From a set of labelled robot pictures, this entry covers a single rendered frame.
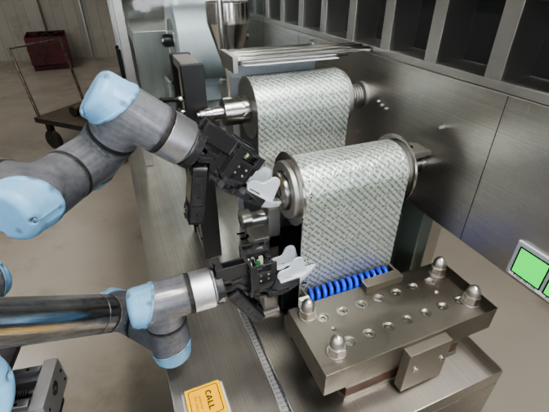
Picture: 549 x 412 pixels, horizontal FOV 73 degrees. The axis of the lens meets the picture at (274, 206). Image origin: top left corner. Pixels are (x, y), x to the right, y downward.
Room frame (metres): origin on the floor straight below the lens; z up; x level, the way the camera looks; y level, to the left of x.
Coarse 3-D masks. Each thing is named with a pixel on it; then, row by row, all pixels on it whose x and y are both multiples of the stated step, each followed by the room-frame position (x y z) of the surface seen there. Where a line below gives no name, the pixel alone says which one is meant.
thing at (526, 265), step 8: (520, 256) 0.50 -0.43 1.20; (528, 256) 0.49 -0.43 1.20; (520, 264) 0.49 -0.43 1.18; (528, 264) 0.48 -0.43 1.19; (536, 264) 0.47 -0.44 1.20; (544, 264) 0.46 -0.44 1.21; (520, 272) 0.48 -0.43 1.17; (528, 272) 0.48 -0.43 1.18; (536, 272) 0.46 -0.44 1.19; (544, 272) 0.45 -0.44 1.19; (528, 280) 0.47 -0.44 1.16; (536, 280) 0.46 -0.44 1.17
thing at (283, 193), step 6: (276, 174) 0.63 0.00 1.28; (282, 174) 0.62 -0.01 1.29; (282, 180) 0.61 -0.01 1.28; (282, 186) 0.61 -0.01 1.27; (288, 186) 0.60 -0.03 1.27; (276, 192) 0.64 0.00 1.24; (282, 192) 0.61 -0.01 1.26; (288, 192) 0.60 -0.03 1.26; (276, 198) 0.63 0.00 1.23; (282, 198) 0.61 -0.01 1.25; (288, 198) 0.59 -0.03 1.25; (282, 204) 0.61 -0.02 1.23; (288, 204) 0.60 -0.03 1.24
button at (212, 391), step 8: (208, 384) 0.43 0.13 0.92; (216, 384) 0.43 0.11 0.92; (192, 392) 0.41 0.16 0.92; (200, 392) 0.41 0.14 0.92; (208, 392) 0.41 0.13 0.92; (216, 392) 0.41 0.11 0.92; (192, 400) 0.40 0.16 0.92; (200, 400) 0.40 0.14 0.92; (208, 400) 0.40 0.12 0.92; (216, 400) 0.40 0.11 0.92; (224, 400) 0.40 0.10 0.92; (192, 408) 0.38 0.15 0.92; (200, 408) 0.38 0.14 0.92; (208, 408) 0.38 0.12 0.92; (216, 408) 0.38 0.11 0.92; (224, 408) 0.38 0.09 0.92
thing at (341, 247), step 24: (360, 216) 0.63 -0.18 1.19; (384, 216) 0.65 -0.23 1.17; (312, 240) 0.59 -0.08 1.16; (336, 240) 0.61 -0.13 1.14; (360, 240) 0.63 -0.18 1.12; (384, 240) 0.65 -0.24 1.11; (336, 264) 0.61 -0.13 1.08; (360, 264) 0.63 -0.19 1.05; (384, 264) 0.66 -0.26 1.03; (312, 288) 0.59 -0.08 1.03
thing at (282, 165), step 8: (280, 160) 0.65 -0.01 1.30; (280, 168) 0.64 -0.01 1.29; (288, 168) 0.61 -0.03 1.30; (408, 168) 0.68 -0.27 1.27; (288, 176) 0.61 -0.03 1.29; (408, 176) 0.67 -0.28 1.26; (296, 184) 0.59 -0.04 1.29; (296, 192) 0.58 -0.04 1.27; (296, 200) 0.58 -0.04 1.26; (280, 208) 0.64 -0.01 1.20; (288, 208) 0.62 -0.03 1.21; (296, 208) 0.58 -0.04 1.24; (288, 216) 0.60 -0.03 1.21; (296, 216) 0.59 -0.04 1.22
